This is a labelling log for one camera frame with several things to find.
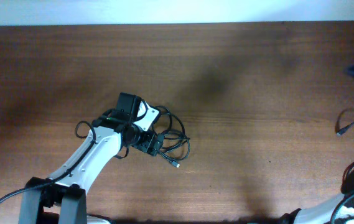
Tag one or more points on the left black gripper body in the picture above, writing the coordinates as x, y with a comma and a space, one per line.
142, 139

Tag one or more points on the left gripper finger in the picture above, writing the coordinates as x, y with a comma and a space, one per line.
160, 139
155, 149

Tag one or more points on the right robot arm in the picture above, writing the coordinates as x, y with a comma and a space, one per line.
340, 208

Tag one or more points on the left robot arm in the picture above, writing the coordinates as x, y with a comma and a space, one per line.
61, 197

